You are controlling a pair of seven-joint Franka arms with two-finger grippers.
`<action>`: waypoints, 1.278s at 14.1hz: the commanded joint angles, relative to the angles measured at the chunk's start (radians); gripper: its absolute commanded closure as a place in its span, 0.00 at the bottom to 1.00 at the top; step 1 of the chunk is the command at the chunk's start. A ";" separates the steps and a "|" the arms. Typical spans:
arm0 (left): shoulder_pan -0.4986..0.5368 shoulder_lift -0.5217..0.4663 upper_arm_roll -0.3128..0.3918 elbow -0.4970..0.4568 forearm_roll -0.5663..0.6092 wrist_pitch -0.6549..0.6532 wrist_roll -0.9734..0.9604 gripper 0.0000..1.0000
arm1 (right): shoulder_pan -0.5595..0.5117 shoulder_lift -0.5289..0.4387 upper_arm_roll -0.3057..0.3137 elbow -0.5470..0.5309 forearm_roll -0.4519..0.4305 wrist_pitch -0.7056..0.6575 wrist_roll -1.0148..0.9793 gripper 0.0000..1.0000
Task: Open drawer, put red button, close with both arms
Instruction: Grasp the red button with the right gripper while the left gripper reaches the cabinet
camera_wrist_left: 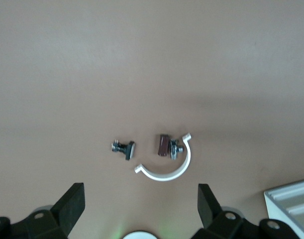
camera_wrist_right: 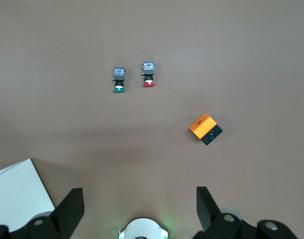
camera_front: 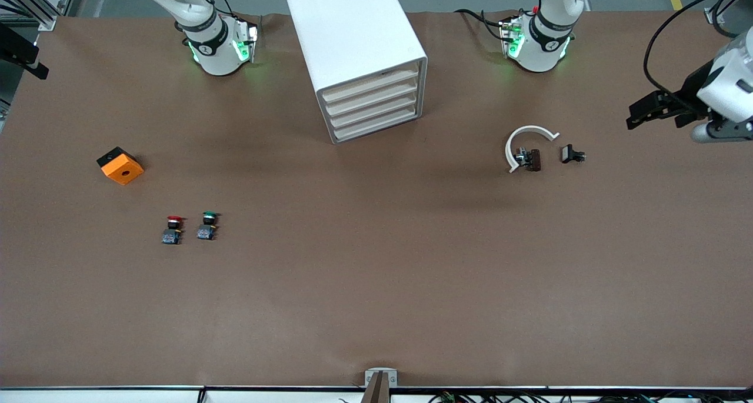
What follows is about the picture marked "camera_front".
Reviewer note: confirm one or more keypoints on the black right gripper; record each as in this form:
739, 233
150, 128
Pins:
13, 45

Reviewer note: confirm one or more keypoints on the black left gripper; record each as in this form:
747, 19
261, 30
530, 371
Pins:
689, 93

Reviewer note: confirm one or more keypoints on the red push button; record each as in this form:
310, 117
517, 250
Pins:
173, 229

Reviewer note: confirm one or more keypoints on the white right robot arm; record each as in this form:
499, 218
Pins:
215, 62

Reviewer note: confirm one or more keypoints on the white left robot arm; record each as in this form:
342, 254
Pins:
538, 56

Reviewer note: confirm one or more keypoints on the green push button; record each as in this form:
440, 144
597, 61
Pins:
207, 226

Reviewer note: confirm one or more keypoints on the white drawer cabinet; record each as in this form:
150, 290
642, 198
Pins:
347, 32

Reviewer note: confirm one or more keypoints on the small black component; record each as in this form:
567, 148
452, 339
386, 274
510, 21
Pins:
569, 153

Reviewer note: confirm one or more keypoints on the white curved plastic part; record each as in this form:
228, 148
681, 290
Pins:
529, 130

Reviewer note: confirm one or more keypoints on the dark brown small component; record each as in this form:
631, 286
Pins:
533, 159

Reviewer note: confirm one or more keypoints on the orange box with black base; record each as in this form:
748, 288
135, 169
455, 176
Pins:
122, 167

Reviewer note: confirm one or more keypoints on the small metallic clip part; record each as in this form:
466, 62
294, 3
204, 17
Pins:
520, 156

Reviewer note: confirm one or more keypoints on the brown table cover mat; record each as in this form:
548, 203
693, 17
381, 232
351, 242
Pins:
376, 285

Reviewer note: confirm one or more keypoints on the aluminium profile frame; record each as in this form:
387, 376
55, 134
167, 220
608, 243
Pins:
715, 16
35, 3

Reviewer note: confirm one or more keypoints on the grey metal edge bracket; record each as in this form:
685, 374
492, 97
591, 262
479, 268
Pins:
369, 379

